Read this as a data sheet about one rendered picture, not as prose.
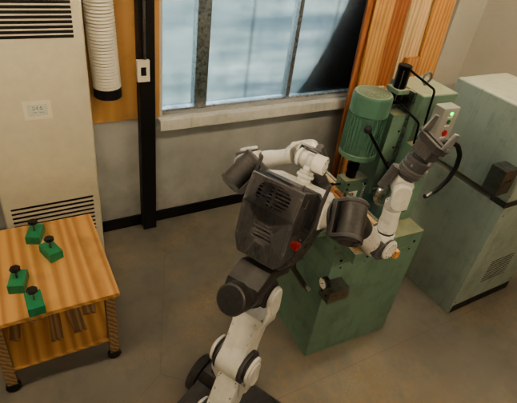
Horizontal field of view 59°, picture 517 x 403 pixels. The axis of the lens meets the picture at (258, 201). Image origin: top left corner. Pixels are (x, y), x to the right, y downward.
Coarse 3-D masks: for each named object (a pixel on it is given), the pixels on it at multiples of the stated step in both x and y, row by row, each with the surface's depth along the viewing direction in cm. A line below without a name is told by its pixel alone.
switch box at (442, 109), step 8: (440, 104) 202; (448, 104) 203; (432, 112) 205; (440, 112) 201; (448, 112) 200; (456, 112) 203; (440, 120) 201; (432, 128) 206; (440, 128) 204; (448, 128) 207; (440, 136) 207; (448, 136) 210
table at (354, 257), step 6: (324, 234) 218; (342, 246) 209; (342, 252) 210; (348, 252) 206; (354, 252) 202; (360, 252) 203; (348, 258) 206; (354, 258) 203; (360, 258) 205; (366, 258) 207; (372, 258) 209
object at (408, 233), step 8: (352, 192) 261; (400, 224) 241; (408, 224) 242; (416, 224) 243; (400, 232) 236; (408, 232) 236; (416, 232) 238; (320, 240) 225; (400, 240) 235; (408, 240) 238; (416, 240) 242; (320, 248) 226; (328, 248) 220; (328, 256) 221; (336, 256) 217; (344, 256) 220; (336, 264) 221
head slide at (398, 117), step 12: (396, 108) 208; (396, 120) 203; (384, 132) 208; (396, 132) 208; (384, 144) 209; (396, 144) 213; (384, 156) 214; (360, 168) 227; (372, 168) 219; (384, 168) 219; (372, 180) 221
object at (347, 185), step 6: (342, 174) 223; (360, 174) 225; (336, 180) 225; (342, 180) 220; (348, 180) 219; (354, 180) 220; (360, 180) 222; (366, 180) 224; (336, 186) 225; (342, 186) 221; (348, 186) 221; (354, 186) 223; (360, 186) 225; (342, 192) 222
